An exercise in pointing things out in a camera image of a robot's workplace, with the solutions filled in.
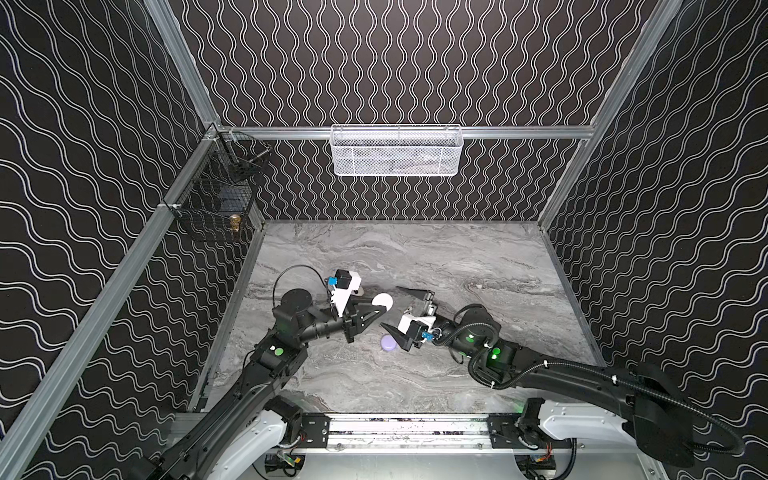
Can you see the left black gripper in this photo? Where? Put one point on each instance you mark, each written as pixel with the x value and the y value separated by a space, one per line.
pixel 349 323

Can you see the white round charging case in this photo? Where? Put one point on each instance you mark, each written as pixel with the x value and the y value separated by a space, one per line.
pixel 383 300

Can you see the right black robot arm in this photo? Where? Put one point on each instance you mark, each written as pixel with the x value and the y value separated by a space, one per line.
pixel 653 412

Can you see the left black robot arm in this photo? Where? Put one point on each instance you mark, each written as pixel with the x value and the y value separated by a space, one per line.
pixel 252 418

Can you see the purple round charging case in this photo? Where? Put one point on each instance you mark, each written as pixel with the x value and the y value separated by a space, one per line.
pixel 388 343

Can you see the brass object in basket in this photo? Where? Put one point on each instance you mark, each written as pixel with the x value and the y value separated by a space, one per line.
pixel 235 221

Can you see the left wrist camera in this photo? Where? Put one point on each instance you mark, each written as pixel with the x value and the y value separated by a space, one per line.
pixel 342 285

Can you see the aluminium front rail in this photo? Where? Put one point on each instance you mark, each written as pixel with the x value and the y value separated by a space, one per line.
pixel 593 430

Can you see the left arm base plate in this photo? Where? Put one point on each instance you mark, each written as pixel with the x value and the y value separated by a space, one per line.
pixel 310 430

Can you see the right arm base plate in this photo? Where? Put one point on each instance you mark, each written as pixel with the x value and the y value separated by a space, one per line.
pixel 505 433

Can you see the white mesh wall basket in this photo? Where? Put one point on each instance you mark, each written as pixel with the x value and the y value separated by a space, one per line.
pixel 390 150

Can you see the black wire wall basket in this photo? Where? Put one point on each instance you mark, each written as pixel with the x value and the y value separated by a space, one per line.
pixel 226 183

